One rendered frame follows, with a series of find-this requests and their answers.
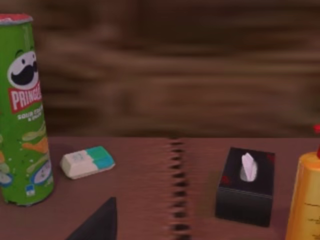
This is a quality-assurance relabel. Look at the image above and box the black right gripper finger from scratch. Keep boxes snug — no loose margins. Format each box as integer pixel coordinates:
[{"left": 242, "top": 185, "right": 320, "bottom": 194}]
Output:
[{"left": 65, "top": 196, "right": 118, "bottom": 240}]

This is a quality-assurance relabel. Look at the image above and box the white and teal eraser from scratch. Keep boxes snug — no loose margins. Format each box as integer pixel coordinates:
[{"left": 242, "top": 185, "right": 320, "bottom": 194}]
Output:
[{"left": 59, "top": 145, "right": 116, "bottom": 180}]

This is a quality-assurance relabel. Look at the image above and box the green Pringles chips can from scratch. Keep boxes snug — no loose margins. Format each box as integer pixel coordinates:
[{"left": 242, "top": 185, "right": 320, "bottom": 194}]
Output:
[{"left": 0, "top": 13, "right": 55, "bottom": 207}]

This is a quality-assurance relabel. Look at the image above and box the black tissue box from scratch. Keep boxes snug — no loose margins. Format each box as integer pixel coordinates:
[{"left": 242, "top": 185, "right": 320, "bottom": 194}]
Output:
[{"left": 215, "top": 146, "right": 276, "bottom": 228}]

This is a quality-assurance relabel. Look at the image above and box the white tissue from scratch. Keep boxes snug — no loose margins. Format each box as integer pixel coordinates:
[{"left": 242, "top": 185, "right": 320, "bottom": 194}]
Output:
[{"left": 241, "top": 152, "right": 256, "bottom": 181}]

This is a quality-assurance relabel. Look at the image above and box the yellow bottle with red cap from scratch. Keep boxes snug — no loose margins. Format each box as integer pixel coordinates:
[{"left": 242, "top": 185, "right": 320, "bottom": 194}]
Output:
[{"left": 284, "top": 124, "right": 320, "bottom": 240}]

